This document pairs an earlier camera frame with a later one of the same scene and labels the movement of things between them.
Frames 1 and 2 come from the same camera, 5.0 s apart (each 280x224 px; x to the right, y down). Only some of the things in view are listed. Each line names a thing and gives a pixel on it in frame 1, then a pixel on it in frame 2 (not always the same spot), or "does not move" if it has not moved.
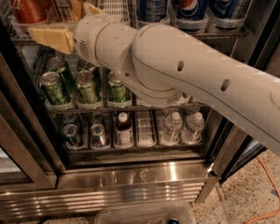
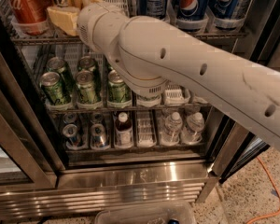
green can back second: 85,65 does not move
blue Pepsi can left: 152,3 does not move
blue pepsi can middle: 193,2 does not move
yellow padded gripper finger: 91,9 to 87,0
